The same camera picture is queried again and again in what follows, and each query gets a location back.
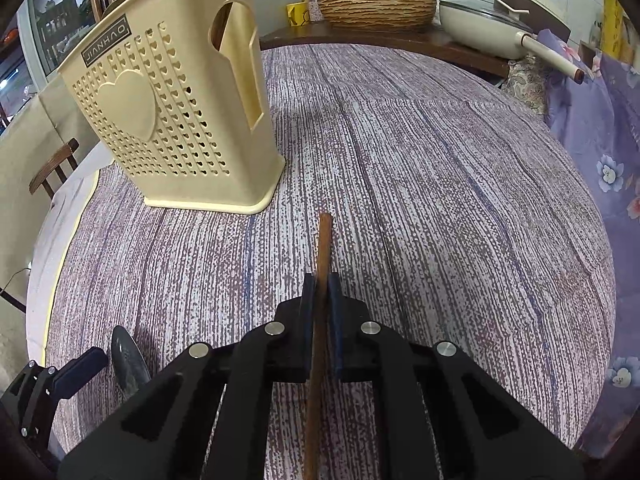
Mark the paisley cushion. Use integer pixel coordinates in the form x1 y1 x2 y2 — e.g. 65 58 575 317
502 57 551 113

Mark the yellow mug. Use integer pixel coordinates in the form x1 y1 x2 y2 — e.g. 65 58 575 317
286 2 311 27

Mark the white rice paddle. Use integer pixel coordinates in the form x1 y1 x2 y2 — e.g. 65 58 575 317
479 0 531 15

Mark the white table cover yellow edge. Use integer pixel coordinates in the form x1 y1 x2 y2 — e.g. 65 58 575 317
26 170 101 366

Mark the large steel spoon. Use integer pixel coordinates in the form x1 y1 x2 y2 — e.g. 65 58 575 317
111 325 152 398

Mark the glass sliding window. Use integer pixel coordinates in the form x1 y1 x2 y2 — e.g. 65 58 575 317
0 0 121 126

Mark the beige cloth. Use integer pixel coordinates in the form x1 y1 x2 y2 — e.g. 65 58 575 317
0 75 118 321

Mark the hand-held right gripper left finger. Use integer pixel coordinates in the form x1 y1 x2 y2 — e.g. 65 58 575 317
57 273 317 480

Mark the glass pan lid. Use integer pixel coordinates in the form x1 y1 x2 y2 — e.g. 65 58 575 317
439 0 526 31

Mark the woven pattern basin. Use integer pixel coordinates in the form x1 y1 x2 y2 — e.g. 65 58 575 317
317 0 436 31

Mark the small wooden box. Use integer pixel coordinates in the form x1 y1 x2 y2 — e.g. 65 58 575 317
580 40 602 78

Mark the cream pan with handle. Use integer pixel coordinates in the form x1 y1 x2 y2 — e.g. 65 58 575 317
439 2 586 83

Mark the yellow roll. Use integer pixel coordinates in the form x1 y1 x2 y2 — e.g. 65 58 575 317
602 0 628 58

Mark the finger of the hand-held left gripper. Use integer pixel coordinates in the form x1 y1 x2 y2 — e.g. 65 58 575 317
10 347 108 442

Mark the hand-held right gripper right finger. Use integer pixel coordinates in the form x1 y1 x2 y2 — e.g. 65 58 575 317
327 273 586 480

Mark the wooden chair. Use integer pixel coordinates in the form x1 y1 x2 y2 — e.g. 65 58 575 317
28 138 81 197

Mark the cream brown rice cooker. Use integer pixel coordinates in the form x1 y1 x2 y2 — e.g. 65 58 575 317
492 0 571 43

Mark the purple floral cloth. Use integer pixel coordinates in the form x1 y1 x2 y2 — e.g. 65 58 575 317
537 27 640 461

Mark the yellow perforated utensil holder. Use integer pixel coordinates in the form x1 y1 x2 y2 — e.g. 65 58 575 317
57 0 287 216

